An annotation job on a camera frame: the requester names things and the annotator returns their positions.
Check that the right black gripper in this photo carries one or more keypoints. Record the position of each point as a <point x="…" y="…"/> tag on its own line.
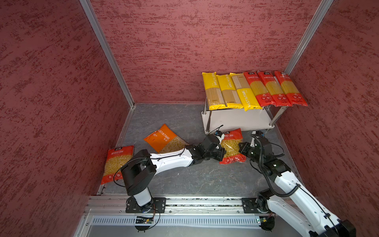
<point x="246" y="145"/>

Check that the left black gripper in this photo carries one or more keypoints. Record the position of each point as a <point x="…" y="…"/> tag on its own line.
<point x="220" y="153"/>

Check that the small red macaroni bag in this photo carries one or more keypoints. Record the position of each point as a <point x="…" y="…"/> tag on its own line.
<point x="231" y="144"/>

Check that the orange pasta bag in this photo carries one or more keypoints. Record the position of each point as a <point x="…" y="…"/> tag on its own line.
<point x="164" y="140"/>

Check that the yellow spaghetti bag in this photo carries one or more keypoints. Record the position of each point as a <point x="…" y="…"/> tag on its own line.
<point x="213" y="92"/>
<point x="229" y="92"/>
<point x="244" y="92"/>

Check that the red spaghetti bag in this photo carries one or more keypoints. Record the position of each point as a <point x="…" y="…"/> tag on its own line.
<point x="274" y="89"/>
<point x="289" y="89"/>
<point x="261" y="93"/>

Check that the red spaghetti bag front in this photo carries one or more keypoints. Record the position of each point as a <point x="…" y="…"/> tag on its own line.
<point x="274" y="89"/>

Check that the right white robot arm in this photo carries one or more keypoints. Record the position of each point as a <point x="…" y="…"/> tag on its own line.
<point x="288" y="198"/>

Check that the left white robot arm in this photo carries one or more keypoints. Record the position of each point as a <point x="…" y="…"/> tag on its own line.
<point x="141" y="169"/>

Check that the white two-tier shelf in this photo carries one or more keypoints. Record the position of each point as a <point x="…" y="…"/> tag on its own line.
<point x="232" y="119"/>

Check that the large red macaroni bag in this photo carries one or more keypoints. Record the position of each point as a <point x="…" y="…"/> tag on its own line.
<point x="116" y="158"/>

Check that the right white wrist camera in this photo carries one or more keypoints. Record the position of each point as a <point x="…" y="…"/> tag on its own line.
<point x="253" y="142"/>

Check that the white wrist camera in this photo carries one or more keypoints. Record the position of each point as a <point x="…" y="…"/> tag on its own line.
<point x="218" y="134"/>
<point x="253" y="142"/>

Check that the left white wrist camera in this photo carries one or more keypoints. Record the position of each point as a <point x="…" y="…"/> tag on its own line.
<point x="218" y="134"/>

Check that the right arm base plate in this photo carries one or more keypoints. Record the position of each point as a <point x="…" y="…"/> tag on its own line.
<point x="255" y="205"/>

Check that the right circuit board with wires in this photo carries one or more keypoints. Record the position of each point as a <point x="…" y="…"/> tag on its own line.
<point x="267" y="223"/>

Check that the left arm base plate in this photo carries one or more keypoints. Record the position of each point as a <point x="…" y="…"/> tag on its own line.
<point x="133" y="207"/>

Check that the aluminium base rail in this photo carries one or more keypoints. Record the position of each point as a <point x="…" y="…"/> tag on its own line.
<point x="175" y="206"/>

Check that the right aluminium corner post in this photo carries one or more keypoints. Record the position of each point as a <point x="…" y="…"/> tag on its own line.
<point x="308" y="34"/>

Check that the aluminium corner post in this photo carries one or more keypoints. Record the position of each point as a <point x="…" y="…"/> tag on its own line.
<point x="308" y="34"/>
<point x="90" y="13"/>

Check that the left aluminium corner post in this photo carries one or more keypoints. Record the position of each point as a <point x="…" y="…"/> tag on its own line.
<point x="90" y="13"/>

